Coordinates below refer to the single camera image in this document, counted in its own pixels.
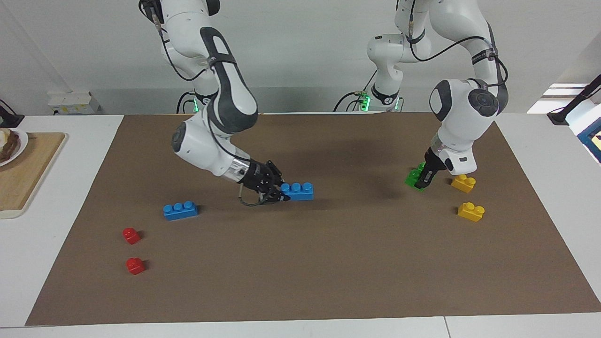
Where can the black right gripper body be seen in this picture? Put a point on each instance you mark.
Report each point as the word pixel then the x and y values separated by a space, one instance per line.
pixel 258 177

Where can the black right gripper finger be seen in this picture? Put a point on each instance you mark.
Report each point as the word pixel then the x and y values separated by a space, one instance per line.
pixel 277 198
pixel 281 184

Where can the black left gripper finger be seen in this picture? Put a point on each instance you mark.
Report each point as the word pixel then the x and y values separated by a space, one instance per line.
pixel 425 179

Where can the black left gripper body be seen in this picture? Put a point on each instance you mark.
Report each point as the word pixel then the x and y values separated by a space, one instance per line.
pixel 435 162

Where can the blue three-stud toy block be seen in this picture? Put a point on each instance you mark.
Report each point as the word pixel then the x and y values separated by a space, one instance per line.
pixel 300 191
pixel 180 211

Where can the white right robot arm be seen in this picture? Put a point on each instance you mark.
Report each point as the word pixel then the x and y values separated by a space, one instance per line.
pixel 202 145

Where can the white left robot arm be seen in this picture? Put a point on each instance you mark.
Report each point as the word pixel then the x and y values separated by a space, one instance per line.
pixel 462 126

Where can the yellow two-stud toy block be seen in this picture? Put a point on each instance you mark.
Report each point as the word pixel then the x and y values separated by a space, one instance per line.
pixel 471 212
pixel 463 183

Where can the red one-stud toy block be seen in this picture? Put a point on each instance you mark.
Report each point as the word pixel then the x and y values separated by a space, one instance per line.
pixel 131 235
pixel 135 266

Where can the brown table mat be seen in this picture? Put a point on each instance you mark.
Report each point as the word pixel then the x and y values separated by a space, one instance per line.
pixel 300 263

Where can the blue framed white box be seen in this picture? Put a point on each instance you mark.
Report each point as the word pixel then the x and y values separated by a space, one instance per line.
pixel 587 134

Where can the black clamp stand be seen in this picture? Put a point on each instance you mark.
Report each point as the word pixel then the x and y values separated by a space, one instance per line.
pixel 580 96

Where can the white power strip box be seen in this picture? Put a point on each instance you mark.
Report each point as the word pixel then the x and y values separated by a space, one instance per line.
pixel 73 103

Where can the wooden cutting board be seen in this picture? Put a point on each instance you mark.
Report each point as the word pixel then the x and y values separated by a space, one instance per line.
pixel 28 183

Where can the white plate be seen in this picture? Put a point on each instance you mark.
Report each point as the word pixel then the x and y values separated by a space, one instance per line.
pixel 21 145

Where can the black clamp mount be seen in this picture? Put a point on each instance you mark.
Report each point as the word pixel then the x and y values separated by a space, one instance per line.
pixel 8 119

